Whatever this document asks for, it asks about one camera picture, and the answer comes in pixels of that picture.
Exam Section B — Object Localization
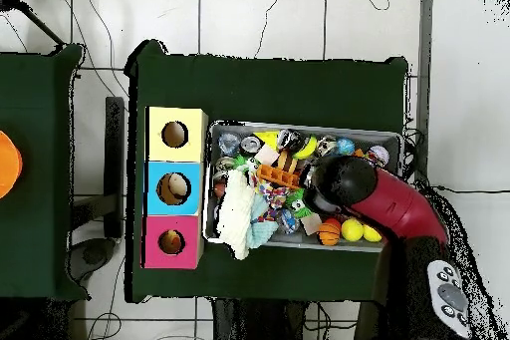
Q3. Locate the green spiky ball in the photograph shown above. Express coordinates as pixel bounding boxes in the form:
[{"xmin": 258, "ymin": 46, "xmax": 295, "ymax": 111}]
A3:
[{"xmin": 233, "ymin": 155, "xmax": 263, "ymax": 177}]

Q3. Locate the colourful patterned cloth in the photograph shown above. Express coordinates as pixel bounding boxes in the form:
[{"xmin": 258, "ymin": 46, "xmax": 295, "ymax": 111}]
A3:
[{"xmin": 258, "ymin": 183, "xmax": 300, "ymax": 212}]

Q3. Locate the cream yellow waffle cloth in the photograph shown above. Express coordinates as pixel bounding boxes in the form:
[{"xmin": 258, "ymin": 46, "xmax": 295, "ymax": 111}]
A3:
[{"xmin": 216, "ymin": 170, "xmax": 263, "ymax": 261}]

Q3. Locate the mint green waffle cloth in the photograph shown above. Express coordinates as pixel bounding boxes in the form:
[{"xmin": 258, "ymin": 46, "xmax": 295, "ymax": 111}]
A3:
[{"xmin": 245, "ymin": 194, "xmax": 280, "ymax": 250}]

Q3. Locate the yellow plush duck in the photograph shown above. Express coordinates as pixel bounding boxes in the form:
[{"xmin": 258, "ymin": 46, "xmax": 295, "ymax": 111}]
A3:
[{"xmin": 161, "ymin": 231, "xmax": 184, "ymax": 254}]

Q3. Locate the wooden box with three holes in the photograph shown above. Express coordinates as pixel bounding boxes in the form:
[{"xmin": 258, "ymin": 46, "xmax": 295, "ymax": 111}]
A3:
[{"xmin": 142, "ymin": 106, "xmax": 210, "ymax": 270}]

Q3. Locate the wooden cube block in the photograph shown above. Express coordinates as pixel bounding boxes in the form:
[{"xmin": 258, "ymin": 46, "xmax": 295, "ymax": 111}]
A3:
[
  {"xmin": 254, "ymin": 144, "xmax": 281, "ymax": 168},
  {"xmin": 300, "ymin": 211, "xmax": 324, "ymax": 236}
]

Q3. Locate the silver metal can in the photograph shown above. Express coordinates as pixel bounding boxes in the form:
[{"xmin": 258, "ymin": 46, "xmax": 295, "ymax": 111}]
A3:
[
  {"xmin": 276, "ymin": 129, "xmax": 303, "ymax": 155},
  {"xmin": 240, "ymin": 135, "xmax": 264, "ymax": 157}
]

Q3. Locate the small orange plastic block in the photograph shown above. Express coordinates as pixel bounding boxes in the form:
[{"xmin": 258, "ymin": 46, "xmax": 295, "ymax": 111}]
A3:
[{"xmin": 256, "ymin": 164, "xmax": 303, "ymax": 191}]

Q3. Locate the yellow plastic block toy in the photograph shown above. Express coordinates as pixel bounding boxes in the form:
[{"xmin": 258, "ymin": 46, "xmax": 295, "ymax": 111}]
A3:
[{"xmin": 254, "ymin": 131, "xmax": 280, "ymax": 152}]

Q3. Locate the yellow toy banana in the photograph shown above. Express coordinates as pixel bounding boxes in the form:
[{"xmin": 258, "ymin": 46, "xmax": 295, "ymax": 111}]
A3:
[{"xmin": 294, "ymin": 136, "xmax": 320, "ymax": 160}]

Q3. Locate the dark green table cloth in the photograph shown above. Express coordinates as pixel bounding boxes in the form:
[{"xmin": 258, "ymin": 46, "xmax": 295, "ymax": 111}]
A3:
[
  {"xmin": 0, "ymin": 44, "xmax": 85, "ymax": 300},
  {"xmin": 126, "ymin": 39, "xmax": 411, "ymax": 304}
]

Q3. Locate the globe print ball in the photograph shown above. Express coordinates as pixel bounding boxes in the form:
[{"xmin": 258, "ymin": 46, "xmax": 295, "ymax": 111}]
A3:
[{"xmin": 334, "ymin": 138, "xmax": 357, "ymax": 158}]

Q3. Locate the small orange basketball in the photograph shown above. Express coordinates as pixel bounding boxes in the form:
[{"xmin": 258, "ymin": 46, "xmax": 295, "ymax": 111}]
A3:
[{"xmin": 318, "ymin": 221, "xmax": 342, "ymax": 246}]

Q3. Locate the yellow ball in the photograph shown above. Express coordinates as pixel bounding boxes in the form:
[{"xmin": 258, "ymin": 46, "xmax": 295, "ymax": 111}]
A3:
[
  {"xmin": 363, "ymin": 224, "xmax": 383, "ymax": 244},
  {"xmin": 341, "ymin": 219, "xmax": 365, "ymax": 243}
]

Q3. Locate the white baseball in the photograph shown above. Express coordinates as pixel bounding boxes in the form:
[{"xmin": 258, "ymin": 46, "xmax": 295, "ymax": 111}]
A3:
[{"xmin": 368, "ymin": 145, "xmax": 391, "ymax": 168}]

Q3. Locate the orange plate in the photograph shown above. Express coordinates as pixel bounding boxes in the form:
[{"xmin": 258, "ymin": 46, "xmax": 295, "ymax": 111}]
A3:
[{"xmin": 0, "ymin": 131, "xmax": 24, "ymax": 200}]

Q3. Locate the shallow wire mesh bin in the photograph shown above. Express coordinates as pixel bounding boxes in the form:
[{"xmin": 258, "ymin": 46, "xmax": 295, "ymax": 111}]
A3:
[{"xmin": 205, "ymin": 120, "xmax": 402, "ymax": 253}]

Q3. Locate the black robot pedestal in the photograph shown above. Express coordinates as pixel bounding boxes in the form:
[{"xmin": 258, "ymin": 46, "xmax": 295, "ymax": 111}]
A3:
[{"xmin": 210, "ymin": 299, "xmax": 320, "ymax": 340}]

